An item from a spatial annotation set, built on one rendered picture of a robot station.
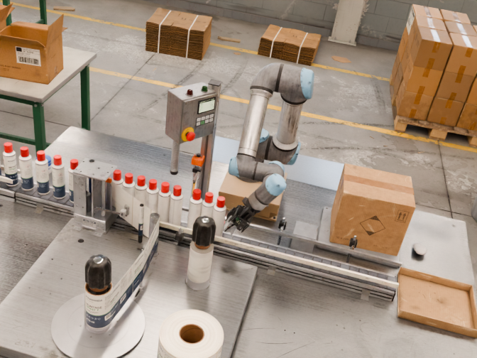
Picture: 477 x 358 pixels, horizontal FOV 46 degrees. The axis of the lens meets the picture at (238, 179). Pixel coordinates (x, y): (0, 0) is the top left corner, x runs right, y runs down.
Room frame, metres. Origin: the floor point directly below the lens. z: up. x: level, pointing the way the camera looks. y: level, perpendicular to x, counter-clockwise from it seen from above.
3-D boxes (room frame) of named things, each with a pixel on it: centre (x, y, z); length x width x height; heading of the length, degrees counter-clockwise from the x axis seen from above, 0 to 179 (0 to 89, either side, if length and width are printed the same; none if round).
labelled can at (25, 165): (1.97, 0.90, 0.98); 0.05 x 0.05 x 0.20
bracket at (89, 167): (1.82, 0.56, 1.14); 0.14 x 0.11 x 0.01; 81
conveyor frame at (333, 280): (1.85, 0.12, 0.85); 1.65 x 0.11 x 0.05; 81
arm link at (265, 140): (2.29, -0.06, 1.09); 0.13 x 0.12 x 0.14; 84
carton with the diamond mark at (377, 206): (2.07, -0.60, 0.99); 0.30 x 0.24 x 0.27; 85
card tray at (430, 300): (1.70, -0.86, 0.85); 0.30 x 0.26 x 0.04; 81
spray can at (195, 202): (1.86, 0.16, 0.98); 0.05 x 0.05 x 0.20
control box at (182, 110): (1.95, 0.22, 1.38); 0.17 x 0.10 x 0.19; 136
